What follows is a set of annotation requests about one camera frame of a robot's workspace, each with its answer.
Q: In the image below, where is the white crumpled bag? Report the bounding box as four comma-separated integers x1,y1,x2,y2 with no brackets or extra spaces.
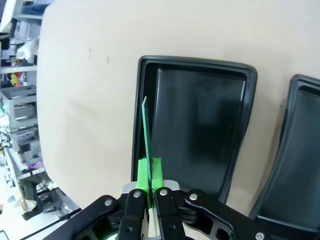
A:
16,39,40,61

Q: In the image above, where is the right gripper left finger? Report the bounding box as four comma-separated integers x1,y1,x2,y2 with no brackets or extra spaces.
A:
42,158,152,240

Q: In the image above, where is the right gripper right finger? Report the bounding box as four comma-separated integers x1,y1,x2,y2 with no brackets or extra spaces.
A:
149,156,272,240

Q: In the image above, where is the grey plastic crate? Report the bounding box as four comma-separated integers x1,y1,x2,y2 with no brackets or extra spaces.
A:
1,84,38,127

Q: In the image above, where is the black ESD plastic tray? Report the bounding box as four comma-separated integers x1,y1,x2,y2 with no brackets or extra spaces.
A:
249,74,320,227
130,55,258,204

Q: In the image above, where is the green printed circuit board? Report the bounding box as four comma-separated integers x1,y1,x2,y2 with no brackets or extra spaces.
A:
141,96,161,237

